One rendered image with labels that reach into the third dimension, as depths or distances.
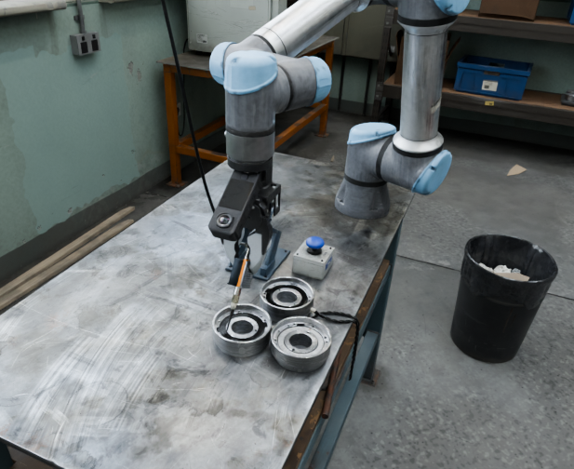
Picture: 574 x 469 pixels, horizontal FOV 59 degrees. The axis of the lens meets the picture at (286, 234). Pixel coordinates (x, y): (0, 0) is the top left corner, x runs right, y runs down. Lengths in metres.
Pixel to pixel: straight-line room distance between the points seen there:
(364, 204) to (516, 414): 1.07
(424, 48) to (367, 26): 3.52
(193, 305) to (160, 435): 0.30
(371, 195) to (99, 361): 0.77
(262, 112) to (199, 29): 2.52
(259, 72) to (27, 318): 0.63
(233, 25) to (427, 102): 2.10
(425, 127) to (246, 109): 0.54
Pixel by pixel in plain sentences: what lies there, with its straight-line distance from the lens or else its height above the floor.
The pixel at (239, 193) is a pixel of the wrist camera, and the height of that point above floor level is 1.09.
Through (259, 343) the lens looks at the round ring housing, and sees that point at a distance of 0.89.
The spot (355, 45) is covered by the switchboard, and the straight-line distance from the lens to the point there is 4.66.
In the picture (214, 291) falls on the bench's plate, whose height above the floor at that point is 0.80.
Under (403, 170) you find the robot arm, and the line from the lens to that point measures 1.23.
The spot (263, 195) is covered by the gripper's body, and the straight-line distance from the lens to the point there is 0.82.
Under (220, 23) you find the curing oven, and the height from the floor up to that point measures 0.98.
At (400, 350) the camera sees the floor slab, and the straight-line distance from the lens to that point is 2.17.
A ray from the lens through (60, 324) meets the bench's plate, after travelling 1.03.
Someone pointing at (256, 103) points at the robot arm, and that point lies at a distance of 0.74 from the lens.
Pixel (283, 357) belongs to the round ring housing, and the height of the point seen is 0.83.
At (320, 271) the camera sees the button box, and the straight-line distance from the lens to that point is 1.08.
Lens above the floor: 1.43
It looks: 31 degrees down
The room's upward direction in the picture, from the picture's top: 3 degrees clockwise
